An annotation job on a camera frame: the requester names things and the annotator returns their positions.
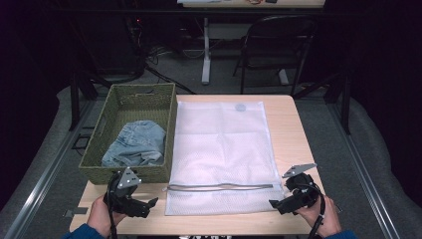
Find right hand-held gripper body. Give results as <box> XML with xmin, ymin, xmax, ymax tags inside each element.
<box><xmin>282</xmin><ymin>162</ymin><xmax>322</xmax><ymax>213</ymax></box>

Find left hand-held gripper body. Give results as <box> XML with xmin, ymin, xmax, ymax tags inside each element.
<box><xmin>103</xmin><ymin>167</ymin><xmax>149</xmax><ymax>217</ymax></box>

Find light blue denim garment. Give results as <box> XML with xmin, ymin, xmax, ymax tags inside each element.
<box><xmin>101</xmin><ymin>119</ymin><xmax>167</xmax><ymax>167</ymax></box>

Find white mesh laundry bag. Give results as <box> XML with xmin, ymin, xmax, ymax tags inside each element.
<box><xmin>162</xmin><ymin>101</ymin><xmax>286</xmax><ymax>216</ymax></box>

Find green woven basket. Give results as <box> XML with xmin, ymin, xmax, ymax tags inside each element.
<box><xmin>79</xmin><ymin>83</ymin><xmax>177</xmax><ymax>185</ymax></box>

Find person's right hand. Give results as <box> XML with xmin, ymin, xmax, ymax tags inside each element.
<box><xmin>295</xmin><ymin>195</ymin><xmax>342</xmax><ymax>238</ymax></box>

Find black metal stand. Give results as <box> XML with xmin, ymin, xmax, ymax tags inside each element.
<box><xmin>292</xmin><ymin>71</ymin><xmax>352</xmax><ymax>135</ymax></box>
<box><xmin>69</xmin><ymin>71</ymin><xmax>110</xmax><ymax>132</ymax></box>

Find white desk foot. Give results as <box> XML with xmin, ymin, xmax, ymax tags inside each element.
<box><xmin>278</xmin><ymin>69</ymin><xmax>291</xmax><ymax>87</ymax></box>

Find white desk leg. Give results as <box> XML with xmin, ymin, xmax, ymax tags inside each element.
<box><xmin>201</xmin><ymin>17</ymin><xmax>212</xmax><ymax>86</ymax></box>

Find dark cabinet with red light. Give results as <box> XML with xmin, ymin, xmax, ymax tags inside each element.
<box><xmin>66</xmin><ymin>13</ymin><xmax>147</xmax><ymax>76</ymax></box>

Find black folding chair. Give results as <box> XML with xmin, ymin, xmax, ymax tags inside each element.
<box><xmin>233</xmin><ymin>14</ymin><xmax>317</xmax><ymax>98</ymax></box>

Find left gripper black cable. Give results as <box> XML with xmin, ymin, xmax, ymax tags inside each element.
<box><xmin>105</xmin><ymin>173</ymin><xmax>119</xmax><ymax>239</ymax></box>

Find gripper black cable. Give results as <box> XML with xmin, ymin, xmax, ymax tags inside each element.
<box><xmin>305</xmin><ymin>183</ymin><xmax>327</xmax><ymax>239</ymax></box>
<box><xmin>105</xmin><ymin>173</ymin><xmax>119</xmax><ymax>239</ymax></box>

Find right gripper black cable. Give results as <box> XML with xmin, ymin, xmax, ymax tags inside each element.
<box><xmin>305</xmin><ymin>183</ymin><xmax>327</xmax><ymax>239</ymax></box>

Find metal floor rail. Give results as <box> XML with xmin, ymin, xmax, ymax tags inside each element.
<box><xmin>326</xmin><ymin>99</ymin><xmax>402</xmax><ymax>239</ymax></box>
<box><xmin>3</xmin><ymin>99</ymin><xmax>98</xmax><ymax>239</ymax></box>

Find black floor cables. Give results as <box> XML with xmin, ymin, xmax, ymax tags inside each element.
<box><xmin>143</xmin><ymin>46</ymin><xmax>197</xmax><ymax>96</ymax></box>

